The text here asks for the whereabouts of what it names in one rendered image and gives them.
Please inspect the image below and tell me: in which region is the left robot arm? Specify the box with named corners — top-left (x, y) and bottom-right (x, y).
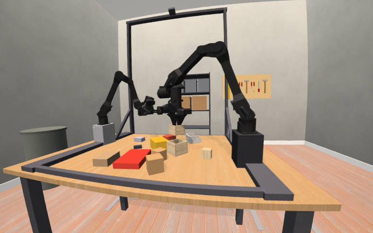
top-left (157, 41), bottom-right (258, 134)

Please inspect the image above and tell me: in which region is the white open box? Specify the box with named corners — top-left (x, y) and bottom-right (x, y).
top-left (186, 133), bottom-right (203, 144)

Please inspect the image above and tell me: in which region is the black metal gantry frame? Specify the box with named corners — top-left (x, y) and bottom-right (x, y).
top-left (116, 7), bottom-right (232, 141)

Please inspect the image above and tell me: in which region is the yellow rectangular block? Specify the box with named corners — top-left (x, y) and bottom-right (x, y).
top-left (150, 136), bottom-right (168, 149)

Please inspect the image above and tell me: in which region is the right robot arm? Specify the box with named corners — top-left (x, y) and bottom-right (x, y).
top-left (97, 71), bottom-right (155, 125)

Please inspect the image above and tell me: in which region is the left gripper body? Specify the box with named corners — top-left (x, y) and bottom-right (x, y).
top-left (168, 98), bottom-right (192, 115)

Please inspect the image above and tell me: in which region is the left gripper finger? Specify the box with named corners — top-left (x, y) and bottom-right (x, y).
top-left (175, 115), bottom-right (187, 125)
top-left (167, 114), bottom-right (177, 126)

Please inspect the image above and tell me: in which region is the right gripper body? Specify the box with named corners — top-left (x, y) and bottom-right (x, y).
top-left (138, 107), bottom-right (158, 116)

